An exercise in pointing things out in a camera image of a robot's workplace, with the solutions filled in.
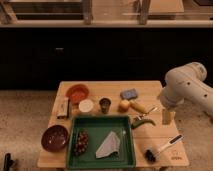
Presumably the wooden rectangular block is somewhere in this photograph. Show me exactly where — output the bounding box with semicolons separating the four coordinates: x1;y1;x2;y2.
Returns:
57;97;69;119

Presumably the metal fork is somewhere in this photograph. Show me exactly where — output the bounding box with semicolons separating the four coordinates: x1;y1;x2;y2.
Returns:
134;107;158;121

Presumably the wooden table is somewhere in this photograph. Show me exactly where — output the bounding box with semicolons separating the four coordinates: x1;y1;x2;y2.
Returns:
36;80;190;169

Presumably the bunch of dark grapes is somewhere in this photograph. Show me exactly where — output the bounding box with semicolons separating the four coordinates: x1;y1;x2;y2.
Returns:
74;131;89;156

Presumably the blue sponge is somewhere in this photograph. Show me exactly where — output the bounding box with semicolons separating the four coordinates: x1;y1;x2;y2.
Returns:
120;89;138;100

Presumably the yellow apple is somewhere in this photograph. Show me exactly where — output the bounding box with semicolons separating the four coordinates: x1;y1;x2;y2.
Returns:
118;100;130;112

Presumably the black object on floor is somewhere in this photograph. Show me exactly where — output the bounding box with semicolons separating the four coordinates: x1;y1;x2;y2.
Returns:
3;153;15;171

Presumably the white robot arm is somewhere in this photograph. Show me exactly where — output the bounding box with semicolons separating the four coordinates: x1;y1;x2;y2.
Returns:
158;62;213;119

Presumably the orange plate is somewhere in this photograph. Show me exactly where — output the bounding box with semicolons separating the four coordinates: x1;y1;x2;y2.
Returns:
66;84;89;104

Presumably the white handled dish brush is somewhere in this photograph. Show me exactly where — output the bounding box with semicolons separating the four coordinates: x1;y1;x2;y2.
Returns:
144;134;183;163

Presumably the dark red bowl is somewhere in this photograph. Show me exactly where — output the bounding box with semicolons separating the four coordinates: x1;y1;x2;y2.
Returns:
41;125;69;152

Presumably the green plastic tray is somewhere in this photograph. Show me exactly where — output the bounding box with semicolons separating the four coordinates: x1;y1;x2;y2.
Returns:
66;115;136;170

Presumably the white round lid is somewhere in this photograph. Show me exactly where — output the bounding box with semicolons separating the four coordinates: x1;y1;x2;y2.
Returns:
79;99;94;113

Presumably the dark metal cup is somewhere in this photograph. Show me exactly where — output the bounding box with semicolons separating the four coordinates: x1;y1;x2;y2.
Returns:
99;98;111;114

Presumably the grey folded cloth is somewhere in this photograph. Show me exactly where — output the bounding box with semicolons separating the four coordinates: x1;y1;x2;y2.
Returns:
95;131;121;158

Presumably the wooden shelf frame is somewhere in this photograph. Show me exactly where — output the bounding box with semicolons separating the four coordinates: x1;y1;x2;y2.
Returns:
0;0;213;28

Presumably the green chili pepper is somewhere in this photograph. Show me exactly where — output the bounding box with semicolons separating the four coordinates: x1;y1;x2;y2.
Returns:
131;119;156;129

